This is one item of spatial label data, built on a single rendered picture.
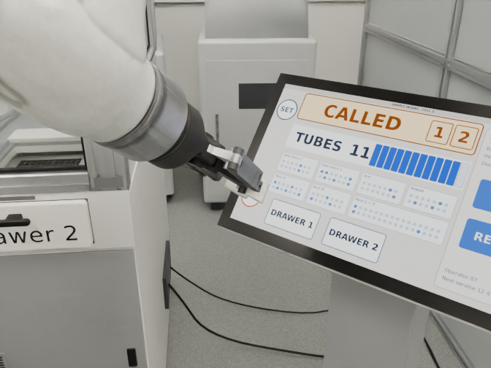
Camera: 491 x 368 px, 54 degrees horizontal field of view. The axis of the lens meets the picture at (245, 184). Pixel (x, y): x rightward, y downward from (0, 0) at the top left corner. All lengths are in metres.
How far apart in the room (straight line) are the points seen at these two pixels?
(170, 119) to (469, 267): 0.46
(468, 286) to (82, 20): 0.58
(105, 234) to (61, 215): 0.10
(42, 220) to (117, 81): 0.74
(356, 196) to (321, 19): 3.56
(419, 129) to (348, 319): 0.38
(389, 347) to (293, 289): 1.37
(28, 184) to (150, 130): 0.68
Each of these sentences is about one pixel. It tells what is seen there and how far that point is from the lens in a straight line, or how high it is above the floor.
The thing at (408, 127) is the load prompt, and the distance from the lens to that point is 0.80.
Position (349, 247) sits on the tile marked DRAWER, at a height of 0.99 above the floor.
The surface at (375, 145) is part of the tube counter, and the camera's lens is 0.80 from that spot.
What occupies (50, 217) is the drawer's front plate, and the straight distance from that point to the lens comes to 1.10.
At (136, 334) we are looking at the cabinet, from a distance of 1.29.
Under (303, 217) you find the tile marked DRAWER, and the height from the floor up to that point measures 1.01.
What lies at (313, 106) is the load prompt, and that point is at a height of 1.16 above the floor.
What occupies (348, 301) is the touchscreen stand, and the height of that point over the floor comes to 0.82.
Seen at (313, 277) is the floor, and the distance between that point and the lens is 2.37.
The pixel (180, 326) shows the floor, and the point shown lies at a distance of 2.10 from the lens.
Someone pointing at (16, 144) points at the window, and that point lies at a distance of 1.08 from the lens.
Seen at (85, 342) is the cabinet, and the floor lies 0.53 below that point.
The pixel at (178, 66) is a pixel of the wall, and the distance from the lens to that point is 4.23.
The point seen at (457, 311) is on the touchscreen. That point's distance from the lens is 0.72.
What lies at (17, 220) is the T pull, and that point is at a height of 0.91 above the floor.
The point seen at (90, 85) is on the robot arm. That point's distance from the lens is 0.38.
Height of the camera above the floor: 1.40
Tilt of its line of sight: 26 degrees down
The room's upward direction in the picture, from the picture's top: straight up
